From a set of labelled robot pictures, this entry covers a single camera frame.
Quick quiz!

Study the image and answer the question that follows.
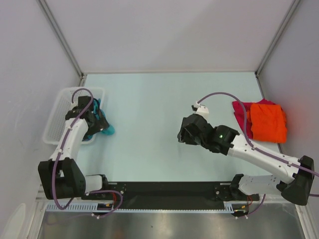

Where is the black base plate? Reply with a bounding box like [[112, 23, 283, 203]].
[[81, 181, 260, 210]]

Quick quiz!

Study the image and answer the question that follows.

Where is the magenta folded t shirt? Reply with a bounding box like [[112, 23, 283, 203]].
[[232, 99, 276, 141]]

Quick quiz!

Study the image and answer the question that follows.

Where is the white slotted cable duct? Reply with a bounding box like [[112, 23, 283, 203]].
[[46, 202, 250, 213]]

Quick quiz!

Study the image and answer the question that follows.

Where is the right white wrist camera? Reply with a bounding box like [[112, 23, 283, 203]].
[[191, 104, 209, 119]]

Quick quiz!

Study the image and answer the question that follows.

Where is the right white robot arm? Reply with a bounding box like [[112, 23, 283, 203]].
[[177, 114, 315, 206]]

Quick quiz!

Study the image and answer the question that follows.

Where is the teal t shirt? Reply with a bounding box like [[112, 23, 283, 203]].
[[82, 98, 115, 141]]

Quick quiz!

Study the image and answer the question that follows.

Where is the orange folded t shirt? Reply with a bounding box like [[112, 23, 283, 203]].
[[250, 103, 288, 143]]

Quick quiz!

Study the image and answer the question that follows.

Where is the white plastic basket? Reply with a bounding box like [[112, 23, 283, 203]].
[[42, 87, 90, 145]]

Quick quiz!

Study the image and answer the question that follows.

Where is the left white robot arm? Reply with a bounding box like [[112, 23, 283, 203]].
[[38, 96, 114, 200]]

